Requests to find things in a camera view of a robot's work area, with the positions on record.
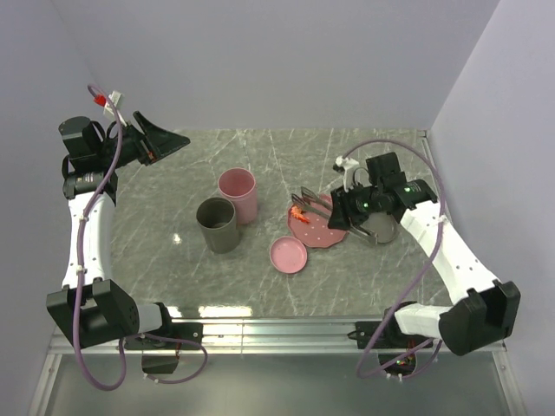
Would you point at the grey round lid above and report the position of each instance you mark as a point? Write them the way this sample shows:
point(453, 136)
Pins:
point(382, 226)

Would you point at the grey cylindrical container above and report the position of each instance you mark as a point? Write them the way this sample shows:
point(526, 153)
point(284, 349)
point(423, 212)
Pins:
point(217, 220)

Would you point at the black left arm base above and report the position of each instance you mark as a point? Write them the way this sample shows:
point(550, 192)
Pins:
point(162, 348)

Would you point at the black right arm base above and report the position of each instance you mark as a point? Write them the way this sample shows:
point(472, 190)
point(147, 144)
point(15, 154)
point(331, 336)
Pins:
point(368, 335)

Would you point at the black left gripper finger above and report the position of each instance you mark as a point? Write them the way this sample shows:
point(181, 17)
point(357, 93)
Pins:
point(158, 135)
point(159, 148)

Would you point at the metal serving tongs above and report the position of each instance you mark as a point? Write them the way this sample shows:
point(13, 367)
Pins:
point(321, 204)

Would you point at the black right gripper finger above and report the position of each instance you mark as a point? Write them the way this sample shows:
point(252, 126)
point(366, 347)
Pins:
point(339, 219)
point(338, 199)

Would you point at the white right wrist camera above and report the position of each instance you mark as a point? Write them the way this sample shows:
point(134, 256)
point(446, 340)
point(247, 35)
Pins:
point(346, 166)

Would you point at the pink cylindrical container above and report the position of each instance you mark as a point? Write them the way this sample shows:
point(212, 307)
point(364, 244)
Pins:
point(240, 187)

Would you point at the orange toy shrimp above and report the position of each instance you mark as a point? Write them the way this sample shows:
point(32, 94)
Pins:
point(298, 214)

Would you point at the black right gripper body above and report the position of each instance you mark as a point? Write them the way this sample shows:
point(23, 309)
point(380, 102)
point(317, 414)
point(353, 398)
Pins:
point(364, 203)

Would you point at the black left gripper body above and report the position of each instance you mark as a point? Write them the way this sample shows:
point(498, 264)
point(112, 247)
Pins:
point(132, 146)

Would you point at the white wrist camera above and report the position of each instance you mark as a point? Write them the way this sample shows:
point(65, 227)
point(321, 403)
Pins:
point(111, 106)
point(346, 166)

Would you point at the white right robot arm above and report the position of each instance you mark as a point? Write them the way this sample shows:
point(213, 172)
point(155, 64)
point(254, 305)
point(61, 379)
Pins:
point(483, 309)

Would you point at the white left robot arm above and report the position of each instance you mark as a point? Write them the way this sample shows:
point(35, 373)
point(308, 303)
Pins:
point(91, 308)

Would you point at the aluminium frame rail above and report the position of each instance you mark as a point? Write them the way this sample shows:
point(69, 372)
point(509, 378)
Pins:
point(294, 366)

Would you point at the pink dotted plate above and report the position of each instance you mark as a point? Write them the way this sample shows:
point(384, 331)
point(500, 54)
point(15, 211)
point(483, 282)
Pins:
point(315, 233)

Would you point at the pink round lid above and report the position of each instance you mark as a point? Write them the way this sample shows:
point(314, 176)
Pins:
point(288, 255)

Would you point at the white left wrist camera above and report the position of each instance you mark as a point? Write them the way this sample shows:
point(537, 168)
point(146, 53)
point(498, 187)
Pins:
point(111, 106)

